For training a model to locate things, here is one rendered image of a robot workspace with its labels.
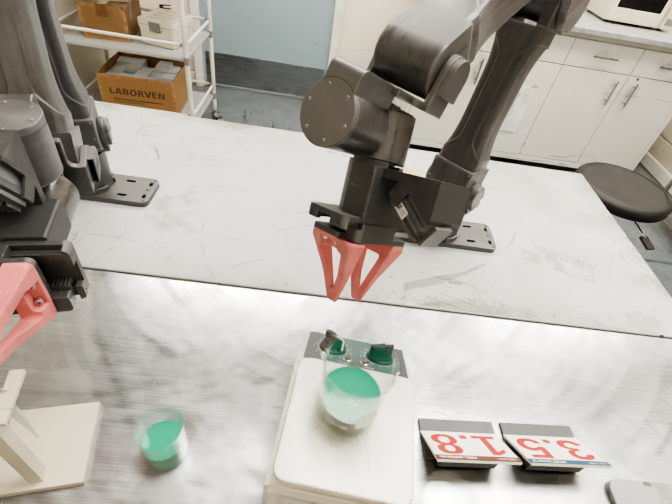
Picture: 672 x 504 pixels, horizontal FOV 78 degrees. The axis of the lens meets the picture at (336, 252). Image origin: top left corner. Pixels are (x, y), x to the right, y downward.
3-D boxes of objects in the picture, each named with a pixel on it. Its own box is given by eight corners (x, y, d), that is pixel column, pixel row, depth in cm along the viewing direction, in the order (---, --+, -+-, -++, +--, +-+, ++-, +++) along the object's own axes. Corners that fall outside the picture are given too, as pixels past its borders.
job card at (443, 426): (417, 419, 49) (427, 402, 46) (490, 423, 50) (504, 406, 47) (426, 475, 44) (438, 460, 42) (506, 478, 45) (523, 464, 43)
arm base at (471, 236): (514, 218, 68) (503, 194, 73) (394, 202, 66) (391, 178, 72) (495, 253, 73) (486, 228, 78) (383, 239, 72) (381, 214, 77)
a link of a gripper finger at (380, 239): (389, 310, 46) (411, 229, 44) (339, 313, 42) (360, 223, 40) (352, 287, 52) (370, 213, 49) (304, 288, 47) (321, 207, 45)
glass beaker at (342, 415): (388, 398, 41) (410, 349, 35) (363, 457, 37) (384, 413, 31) (325, 365, 43) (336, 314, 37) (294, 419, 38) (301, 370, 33)
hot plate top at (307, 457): (300, 359, 43) (301, 354, 43) (413, 383, 43) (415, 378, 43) (269, 481, 35) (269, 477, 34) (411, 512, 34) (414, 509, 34)
